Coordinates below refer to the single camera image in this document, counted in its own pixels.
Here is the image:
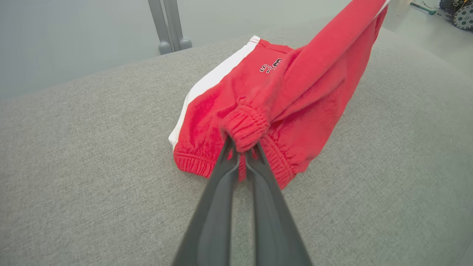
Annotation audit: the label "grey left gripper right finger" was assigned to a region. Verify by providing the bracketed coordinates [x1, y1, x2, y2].
[245, 143, 314, 266]

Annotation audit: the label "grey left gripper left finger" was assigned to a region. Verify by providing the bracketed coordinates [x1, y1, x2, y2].
[172, 137, 241, 266]

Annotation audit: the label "red shorts with white stripe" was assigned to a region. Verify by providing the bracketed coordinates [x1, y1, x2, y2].
[168, 0, 390, 191]

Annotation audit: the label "grey metal partition post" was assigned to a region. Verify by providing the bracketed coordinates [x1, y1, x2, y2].
[148, 0, 193, 55]

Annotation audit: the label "green handled tool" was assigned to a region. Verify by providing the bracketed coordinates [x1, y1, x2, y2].
[410, 1, 437, 16]

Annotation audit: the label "wheeled machine with cables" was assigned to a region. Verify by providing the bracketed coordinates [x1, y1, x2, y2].
[439, 0, 473, 30]

